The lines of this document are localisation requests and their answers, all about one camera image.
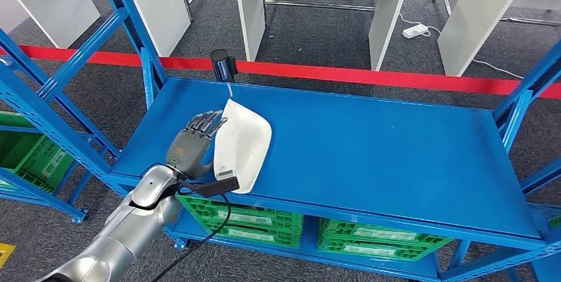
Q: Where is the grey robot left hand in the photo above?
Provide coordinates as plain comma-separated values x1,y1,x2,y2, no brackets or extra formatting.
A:
165,110,229,181

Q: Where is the white curved plastic part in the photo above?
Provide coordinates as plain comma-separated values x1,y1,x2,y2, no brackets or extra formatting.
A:
213,98,273,195

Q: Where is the blue metal shelf rack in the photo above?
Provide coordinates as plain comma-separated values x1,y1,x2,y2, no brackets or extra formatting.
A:
528,203,561,282
0,0,561,282
0,111,121,224

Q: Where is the black belt stanchion head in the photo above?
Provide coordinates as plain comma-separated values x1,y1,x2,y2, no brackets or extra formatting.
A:
209,49,238,83

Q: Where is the red barrier belt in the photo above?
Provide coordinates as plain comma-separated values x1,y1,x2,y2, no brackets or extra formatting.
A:
0,44,561,100

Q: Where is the white power strip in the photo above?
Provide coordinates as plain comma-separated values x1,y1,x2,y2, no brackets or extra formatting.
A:
402,24,429,40

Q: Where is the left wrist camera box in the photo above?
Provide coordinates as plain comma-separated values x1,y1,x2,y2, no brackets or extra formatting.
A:
193,168,241,195

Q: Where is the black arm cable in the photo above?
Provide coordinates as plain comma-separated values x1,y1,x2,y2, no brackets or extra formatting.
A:
151,183,232,282

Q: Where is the white power cable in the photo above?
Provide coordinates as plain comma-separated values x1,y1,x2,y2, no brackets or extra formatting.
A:
396,12,525,80

